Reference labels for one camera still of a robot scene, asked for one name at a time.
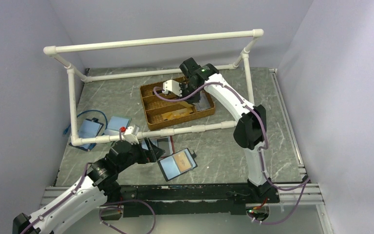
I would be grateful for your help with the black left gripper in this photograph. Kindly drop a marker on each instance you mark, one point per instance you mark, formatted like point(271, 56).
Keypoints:
point(152, 154)

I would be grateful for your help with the blue card left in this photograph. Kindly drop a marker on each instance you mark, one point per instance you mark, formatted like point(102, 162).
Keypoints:
point(89, 128)

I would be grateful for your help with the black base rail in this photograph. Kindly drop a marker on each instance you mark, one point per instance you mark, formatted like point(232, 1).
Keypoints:
point(182, 199)

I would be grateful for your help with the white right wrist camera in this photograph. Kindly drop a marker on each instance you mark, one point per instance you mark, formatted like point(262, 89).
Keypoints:
point(172, 87)

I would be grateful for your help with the grey cards in tray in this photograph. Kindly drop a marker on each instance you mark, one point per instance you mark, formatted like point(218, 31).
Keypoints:
point(203, 104)

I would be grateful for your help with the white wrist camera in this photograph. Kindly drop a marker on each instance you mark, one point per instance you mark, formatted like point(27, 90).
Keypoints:
point(172, 87)
point(129, 134)

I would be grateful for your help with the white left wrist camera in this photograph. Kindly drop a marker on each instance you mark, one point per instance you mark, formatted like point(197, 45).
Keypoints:
point(129, 134)

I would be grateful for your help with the brown woven divided tray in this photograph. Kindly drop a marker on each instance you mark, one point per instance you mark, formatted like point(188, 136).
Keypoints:
point(154, 107)

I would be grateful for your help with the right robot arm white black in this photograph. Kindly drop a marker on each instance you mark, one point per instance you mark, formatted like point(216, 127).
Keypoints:
point(251, 129)

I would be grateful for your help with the white PVC pipe frame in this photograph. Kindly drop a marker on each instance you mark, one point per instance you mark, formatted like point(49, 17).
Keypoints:
point(56, 51)

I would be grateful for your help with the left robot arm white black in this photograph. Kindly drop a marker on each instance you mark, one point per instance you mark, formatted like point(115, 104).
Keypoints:
point(96, 186)

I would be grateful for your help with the gold credit card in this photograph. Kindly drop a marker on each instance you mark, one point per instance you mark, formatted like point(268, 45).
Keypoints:
point(182, 161)

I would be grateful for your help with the gold card in tray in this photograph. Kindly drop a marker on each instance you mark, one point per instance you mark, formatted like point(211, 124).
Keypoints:
point(185, 111)

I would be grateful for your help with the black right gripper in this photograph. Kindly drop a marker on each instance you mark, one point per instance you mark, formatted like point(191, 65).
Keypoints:
point(195, 100)

